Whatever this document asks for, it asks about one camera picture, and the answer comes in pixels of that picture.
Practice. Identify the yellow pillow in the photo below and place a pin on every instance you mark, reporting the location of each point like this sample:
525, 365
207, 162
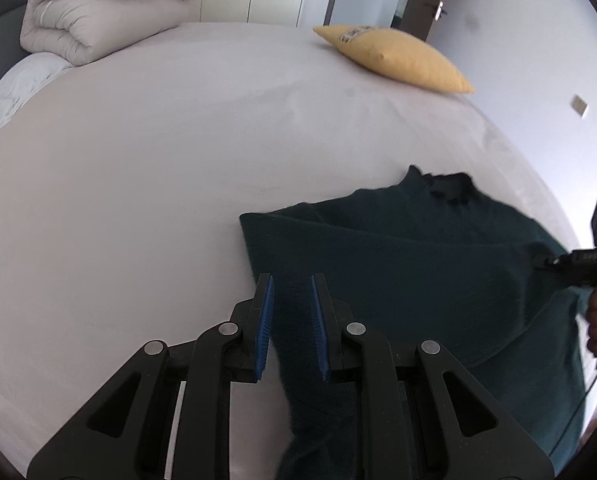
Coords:
396, 55

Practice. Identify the upper wall socket plate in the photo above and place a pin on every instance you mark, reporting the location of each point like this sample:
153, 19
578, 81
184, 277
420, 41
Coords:
580, 106

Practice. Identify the white bed sheet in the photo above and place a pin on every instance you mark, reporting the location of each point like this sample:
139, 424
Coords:
122, 183

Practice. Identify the folded beige comforter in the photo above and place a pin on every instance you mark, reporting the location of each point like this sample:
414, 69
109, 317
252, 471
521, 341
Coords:
83, 31

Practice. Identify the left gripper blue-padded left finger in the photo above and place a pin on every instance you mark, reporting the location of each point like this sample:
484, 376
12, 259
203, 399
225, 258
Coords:
166, 412

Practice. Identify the dark green knit sweater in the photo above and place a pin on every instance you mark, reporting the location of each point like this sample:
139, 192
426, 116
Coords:
428, 258

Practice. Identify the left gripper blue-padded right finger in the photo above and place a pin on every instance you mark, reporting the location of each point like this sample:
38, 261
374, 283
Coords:
419, 413

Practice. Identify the white pillow at bed edge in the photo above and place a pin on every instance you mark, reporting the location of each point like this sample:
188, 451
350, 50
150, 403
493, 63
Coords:
26, 78

